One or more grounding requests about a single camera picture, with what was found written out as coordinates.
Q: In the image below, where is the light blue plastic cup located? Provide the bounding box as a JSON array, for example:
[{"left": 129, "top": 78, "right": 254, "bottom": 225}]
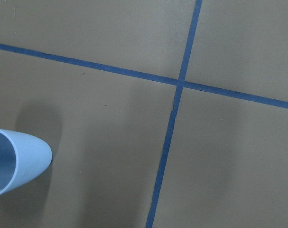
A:
[{"left": 0, "top": 129, "right": 52, "bottom": 195}]

